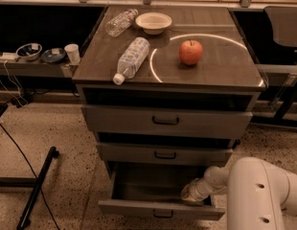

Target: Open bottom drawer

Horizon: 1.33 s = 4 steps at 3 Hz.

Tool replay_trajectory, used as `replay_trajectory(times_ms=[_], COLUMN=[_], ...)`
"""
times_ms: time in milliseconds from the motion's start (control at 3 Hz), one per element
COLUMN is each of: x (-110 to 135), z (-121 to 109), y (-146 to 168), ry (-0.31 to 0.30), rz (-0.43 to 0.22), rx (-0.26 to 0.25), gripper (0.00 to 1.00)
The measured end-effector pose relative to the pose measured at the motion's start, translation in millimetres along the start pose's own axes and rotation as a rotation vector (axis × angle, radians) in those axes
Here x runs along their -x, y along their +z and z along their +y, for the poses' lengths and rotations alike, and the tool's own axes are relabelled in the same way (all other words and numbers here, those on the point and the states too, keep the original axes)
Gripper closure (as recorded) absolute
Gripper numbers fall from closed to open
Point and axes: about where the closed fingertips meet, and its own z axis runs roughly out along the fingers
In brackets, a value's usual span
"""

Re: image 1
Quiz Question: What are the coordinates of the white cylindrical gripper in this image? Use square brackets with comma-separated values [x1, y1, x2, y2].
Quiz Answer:
[180, 178, 209, 202]

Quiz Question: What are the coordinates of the grey bottom drawer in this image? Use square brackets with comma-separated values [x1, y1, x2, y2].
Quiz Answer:
[99, 162, 225, 220]

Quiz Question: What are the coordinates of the grey drawer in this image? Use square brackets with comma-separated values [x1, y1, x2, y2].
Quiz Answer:
[97, 143, 233, 167]
[99, 162, 225, 220]
[81, 105, 252, 139]

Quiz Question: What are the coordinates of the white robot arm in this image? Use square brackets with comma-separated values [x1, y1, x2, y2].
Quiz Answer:
[181, 157, 297, 230]

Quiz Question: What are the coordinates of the grey top drawer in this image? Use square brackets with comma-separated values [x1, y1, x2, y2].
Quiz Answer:
[81, 105, 252, 139]

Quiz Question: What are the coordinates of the grey middle drawer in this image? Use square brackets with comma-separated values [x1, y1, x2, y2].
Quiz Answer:
[97, 143, 233, 167]

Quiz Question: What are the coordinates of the dark wood drawer cabinet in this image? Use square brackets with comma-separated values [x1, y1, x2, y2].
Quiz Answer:
[73, 7, 266, 100]

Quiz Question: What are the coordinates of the red apple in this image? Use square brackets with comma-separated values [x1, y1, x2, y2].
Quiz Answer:
[179, 39, 203, 65]

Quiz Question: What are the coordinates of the clear bottle white cap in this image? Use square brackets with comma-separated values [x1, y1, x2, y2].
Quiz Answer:
[113, 37, 150, 85]

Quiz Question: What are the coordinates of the white ceramic bowl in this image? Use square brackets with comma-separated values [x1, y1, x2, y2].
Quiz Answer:
[136, 12, 172, 35]

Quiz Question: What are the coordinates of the black floor stand leg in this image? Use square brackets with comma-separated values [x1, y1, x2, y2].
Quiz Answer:
[16, 147, 59, 230]

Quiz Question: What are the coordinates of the clear empty plastic bottle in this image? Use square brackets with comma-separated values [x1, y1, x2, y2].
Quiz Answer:
[105, 9, 138, 37]

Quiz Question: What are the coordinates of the white paper cup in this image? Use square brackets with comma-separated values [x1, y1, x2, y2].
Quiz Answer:
[64, 44, 80, 65]

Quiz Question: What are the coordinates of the dark chair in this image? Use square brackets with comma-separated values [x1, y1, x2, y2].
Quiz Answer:
[263, 6, 297, 127]

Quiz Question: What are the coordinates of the dark blue bowl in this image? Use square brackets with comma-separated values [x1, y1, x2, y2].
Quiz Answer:
[41, 48, 66, 63]

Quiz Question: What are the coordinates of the grey side shelf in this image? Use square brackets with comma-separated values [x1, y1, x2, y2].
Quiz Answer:
[0, 61, 77, 78]

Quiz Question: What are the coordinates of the white rimmed dark bowl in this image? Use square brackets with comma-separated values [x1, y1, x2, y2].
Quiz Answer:
[16, 43, 42, 61]

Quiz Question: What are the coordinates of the white power strip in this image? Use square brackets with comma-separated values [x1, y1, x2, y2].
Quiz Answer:
[0, 53, 18, 61]

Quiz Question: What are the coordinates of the black floor cable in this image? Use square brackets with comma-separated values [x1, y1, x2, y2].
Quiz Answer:
[0, 121, 61, 230]

